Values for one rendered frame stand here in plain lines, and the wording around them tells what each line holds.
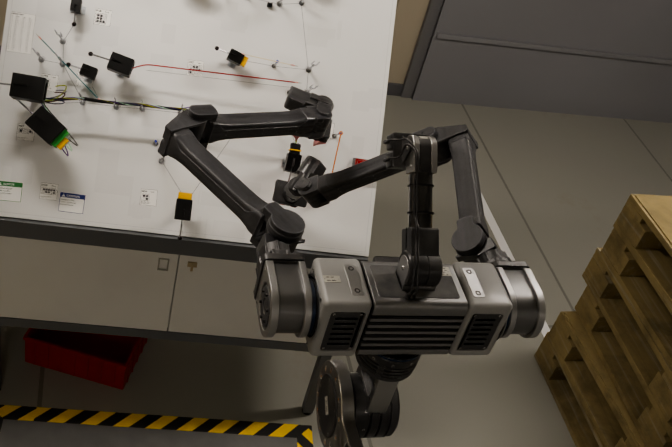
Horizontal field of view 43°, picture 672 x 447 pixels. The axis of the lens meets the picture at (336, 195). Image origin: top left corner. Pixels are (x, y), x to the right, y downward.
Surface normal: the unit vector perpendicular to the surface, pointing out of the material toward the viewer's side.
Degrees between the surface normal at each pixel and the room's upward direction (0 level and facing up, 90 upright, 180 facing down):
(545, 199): 0
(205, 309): 90
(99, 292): 90
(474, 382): 0
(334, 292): 0
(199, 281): 90
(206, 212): 49
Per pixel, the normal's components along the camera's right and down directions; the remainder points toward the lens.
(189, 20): 0.21, -0.03
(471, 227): -0.51, -0.59
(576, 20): 0.19, 0.64
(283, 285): 0.22, -0.77
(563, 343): -0.95, -0.03
